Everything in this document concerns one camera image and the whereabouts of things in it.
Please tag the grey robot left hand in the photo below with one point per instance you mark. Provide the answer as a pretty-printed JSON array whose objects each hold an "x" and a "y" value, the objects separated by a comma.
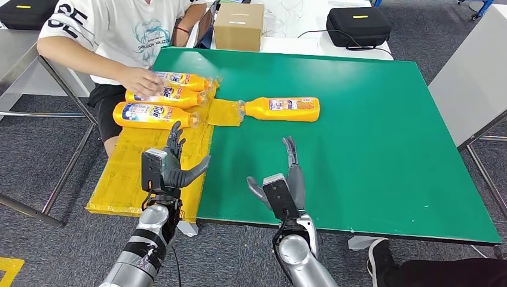
[{"x": 174, "y": 174}]

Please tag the person's right hand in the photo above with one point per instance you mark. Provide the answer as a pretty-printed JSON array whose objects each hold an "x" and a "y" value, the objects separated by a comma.
[{"x": 140, "y": 81}]

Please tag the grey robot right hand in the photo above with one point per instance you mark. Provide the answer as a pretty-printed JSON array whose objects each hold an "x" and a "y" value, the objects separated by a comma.
[{"x": 299, "y": 190}]

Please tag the orange detergent bottle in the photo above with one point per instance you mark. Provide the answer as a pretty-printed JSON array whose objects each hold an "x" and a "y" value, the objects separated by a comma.
[
  {"x": 285, "y": 113},
  {"x": 190, "y": 82},
  {"x": 178, "y": 100},
  {"x": 138, "y": 119}
]

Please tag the person's right forearm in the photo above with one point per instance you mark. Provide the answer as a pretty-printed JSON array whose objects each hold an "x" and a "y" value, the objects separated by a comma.
[{"x": 79, "y": 59}]

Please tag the person's left forearm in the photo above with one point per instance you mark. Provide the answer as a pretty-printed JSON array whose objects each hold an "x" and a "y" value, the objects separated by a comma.
[{"x": 192, "y": 20}]

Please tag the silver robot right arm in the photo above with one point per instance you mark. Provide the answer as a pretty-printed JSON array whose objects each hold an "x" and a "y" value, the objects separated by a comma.
[{"x": 301, "y": 257}]

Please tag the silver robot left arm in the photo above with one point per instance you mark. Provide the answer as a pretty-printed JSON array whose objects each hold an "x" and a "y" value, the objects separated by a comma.
[{"x": 146, "y": 241}]

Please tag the yellow taped plastic sheet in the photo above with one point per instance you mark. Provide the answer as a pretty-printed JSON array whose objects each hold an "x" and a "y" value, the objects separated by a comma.
[{"x": 126, "y": 174}]

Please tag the person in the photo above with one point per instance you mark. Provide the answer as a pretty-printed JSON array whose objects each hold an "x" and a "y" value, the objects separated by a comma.
[
  {"x": 119, "y": 35},
  {"x": 435, "y": 273}
]

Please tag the white table foot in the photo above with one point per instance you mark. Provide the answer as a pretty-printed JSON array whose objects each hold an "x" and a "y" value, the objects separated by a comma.
[
  {"x": 364, "y": 243},
  {"x": 187, "y": 229}
]

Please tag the dark laptop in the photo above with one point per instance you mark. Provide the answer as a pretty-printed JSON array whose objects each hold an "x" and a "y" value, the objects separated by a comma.
[{"x": 206, "y": 23}]

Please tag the green table mat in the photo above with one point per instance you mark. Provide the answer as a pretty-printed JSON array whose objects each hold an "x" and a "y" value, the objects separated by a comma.
[{"x": 376, "y": 138}]

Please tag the brown cardboard box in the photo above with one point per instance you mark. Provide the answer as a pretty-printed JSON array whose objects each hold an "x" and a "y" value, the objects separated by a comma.
[{"x": 239, "y": 27}]

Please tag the steel table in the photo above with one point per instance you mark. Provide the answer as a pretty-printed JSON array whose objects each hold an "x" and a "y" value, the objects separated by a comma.
[{"x": 16, "y": 59}]

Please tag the black case yellow label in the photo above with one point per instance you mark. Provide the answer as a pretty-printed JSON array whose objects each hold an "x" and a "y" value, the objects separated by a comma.
[
  {"x": 358, "y": 25},
  {"x": 27, "y": 14}
]

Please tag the white table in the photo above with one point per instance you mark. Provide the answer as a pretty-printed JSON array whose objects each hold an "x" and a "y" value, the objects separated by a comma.
[{"x": 301, "y": 45}]

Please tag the grey table metal legs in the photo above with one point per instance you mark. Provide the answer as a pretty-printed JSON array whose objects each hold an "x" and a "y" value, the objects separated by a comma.
[{"x": 467, "y": 79}]

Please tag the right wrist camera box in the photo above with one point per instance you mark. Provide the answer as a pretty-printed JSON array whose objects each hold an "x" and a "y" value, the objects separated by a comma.
[{"x": 281, "y": 198}]

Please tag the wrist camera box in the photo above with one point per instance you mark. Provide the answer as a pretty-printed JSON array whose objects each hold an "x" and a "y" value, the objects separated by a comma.
[
  {"x": 281, "y": 198},
  {"x": 152, "y": 170}
]

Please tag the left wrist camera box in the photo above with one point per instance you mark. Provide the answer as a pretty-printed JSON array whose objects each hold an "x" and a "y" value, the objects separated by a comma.
[{"x": 152, "y": 170}]

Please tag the blue cart frame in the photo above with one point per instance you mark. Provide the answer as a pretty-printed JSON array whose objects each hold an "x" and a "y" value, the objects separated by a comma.
[{"x": 485, "y": 4}]

